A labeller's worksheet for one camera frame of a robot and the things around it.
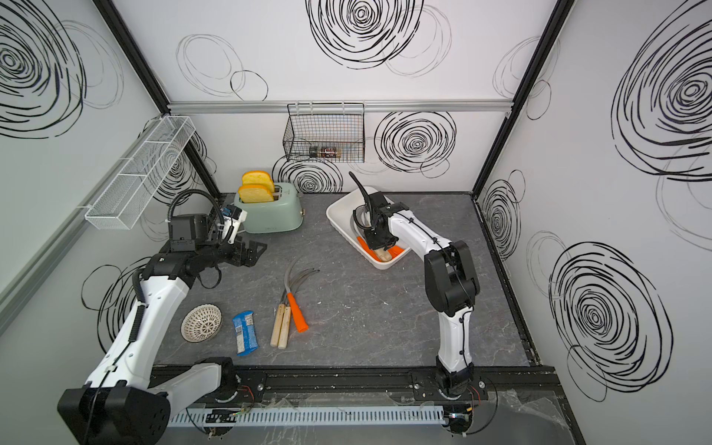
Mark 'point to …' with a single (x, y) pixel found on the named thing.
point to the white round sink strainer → (200, 323)
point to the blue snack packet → (247, 338)
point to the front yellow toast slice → (255, 193)
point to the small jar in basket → (328, 152)
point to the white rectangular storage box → (340, 216)
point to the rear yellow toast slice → (260, 178)
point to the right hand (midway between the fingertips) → (378, 242)
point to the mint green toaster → (286, 213)
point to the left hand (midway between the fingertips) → (250, 241)
